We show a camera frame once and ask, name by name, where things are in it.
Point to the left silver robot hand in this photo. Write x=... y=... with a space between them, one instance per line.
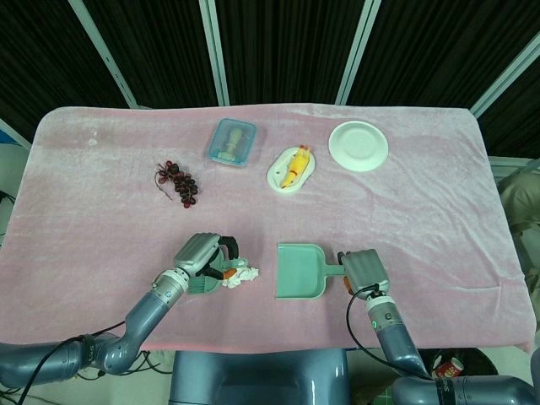
x=198 y=251

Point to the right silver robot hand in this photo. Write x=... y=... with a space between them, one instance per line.
x=367 y=270

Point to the small green hand broom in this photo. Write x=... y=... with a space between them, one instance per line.
x=202 y=287

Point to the white paper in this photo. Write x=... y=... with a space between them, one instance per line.
x=244 y=276

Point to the green plastic dustpan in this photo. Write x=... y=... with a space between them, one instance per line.
x=297 y=272

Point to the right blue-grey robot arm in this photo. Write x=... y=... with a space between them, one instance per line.
x=396 y=341

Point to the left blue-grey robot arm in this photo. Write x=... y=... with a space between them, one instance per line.
x=145 y=314

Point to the purple grape bunch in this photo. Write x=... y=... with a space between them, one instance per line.
x=183 y=185

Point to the pink fuzzy tablecloth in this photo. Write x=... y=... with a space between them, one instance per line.
x=105 y=219

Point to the white oval soap dish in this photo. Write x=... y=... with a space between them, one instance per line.
x=276 y=173

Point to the beige wooden stamp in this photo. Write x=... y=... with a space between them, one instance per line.
x=231 y=143

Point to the blue lidded plastic container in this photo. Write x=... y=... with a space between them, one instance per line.
x=249 y=141

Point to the white paper plate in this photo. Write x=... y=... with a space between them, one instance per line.
x=358 y=145

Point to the yellow rubber chicken toy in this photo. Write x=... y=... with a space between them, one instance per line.
x=296 y=164

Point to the red snack can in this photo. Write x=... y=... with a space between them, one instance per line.
x=448 y=368

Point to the blue-grey robot torso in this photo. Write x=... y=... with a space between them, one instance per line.
x=257 y=379

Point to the black waste bin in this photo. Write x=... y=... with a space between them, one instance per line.
x=481 y=363

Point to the person in beige clothes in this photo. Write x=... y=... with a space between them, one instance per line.
x=519 y=198

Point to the white partition frame post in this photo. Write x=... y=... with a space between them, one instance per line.
x=506 y=76
x=358 y=55
x=105 y=55
x=214 y=55

